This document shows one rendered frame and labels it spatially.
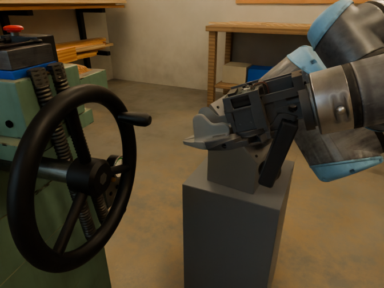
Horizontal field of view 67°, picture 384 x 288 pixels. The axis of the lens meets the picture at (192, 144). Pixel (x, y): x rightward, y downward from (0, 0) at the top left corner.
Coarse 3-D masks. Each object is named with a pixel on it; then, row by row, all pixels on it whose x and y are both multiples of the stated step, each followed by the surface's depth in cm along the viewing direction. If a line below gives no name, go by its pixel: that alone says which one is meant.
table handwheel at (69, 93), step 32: (64, 96) 37; (96, 96) 43; (32, 128) 34; (128, 128) 54; (0, 160) 49; (32, 160) 33; (96, 160) 45; (128, 160) 57; (32, 192) 33; (96, 192) 44; (128, 192) 57; (32, 224) 34; (64, 224) 42; (32, 256) 35; (64, 256) 41
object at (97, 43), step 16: (0, 0) 226; (16, 0) 237; (32, 0) 250; (48, 0) 263; (64, 0) 278; (80, 0) 295; (96, 0) 314; (112, 0) 349; (0, 16) 278; (80, 16) 360; (80, 32) 370; (80, 48) 316; (96, 48) 337
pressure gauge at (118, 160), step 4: (112, 156) 77; (116, 156) 77; (120, 156) 77; (108, 160) 76; (112, 160) 76; (116, 160) 76; (120, 160) 78; (112, 164) 75; (116, 164) 76; (120, 164) 78; (112, 176) 77; (116, 176) 76; (120, 176) 79; (112, 180) 80
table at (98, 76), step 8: (88, 72) 73; (96, 72) 73; (104, 72) 76; (80, 80) 67; (88, 80) 70; (96, 80) 73; (104, 80) 77; (88, 112) 57; (80, 120) 55; (88, 120) 57; (64, 128) 51; (0, 136) 45; (0, 144) 43; (8, 144) 43; (16, 144) 43; (48, 144) 47; (0, 152) 44; (8, 152) 43; (8, 160) 44
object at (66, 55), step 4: (64, 48) 84; (68, 48) 84; (72, 48) 86; (60, 52) 81; (64, 52) 83; (68, 52) 84; (72, 52) 86; (60, 56) 81; (64, 56) 83; (68, 56) 84; (72, 56) 86; (76, 56) 88; (60, 60) 82; (64, 60) 83; (68, 60) 85; (72, 60) 86; (76, 60) 88
